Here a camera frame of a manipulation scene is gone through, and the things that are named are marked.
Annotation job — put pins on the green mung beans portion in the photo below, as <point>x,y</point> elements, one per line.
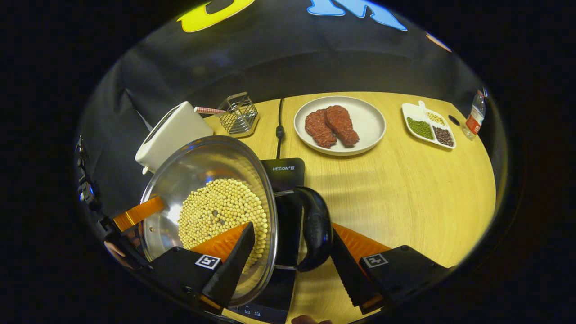
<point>420,128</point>

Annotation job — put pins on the white divided dish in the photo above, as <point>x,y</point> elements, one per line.
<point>411,110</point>

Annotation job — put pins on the clear plastic water bottle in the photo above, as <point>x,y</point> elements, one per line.
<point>474,119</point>

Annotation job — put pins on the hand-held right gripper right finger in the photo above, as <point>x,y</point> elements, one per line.
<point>346,270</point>

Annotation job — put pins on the small soybeans portion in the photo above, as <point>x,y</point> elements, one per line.
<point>435,118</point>

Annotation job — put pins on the black induction cooktop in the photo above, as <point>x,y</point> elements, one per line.
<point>285,173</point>

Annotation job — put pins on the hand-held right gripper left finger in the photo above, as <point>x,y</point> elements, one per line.
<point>229,265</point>

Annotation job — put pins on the dark red beans portion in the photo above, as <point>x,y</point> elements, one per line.
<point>443,136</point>

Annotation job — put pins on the white toaster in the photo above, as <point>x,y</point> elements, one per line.
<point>173,132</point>

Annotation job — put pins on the red meat steak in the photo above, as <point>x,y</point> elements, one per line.
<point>318,130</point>
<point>342,126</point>

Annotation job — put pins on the soybeans heap in pot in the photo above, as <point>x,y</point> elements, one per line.
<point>216,207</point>

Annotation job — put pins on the pink striped straw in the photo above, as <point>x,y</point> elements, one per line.
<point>209,110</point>

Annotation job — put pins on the round white plate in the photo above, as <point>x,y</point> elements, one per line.
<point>369,121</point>

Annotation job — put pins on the stainless steel pot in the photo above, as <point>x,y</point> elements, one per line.
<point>198,166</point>

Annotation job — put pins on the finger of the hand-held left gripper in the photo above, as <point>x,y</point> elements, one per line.
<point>137,213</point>

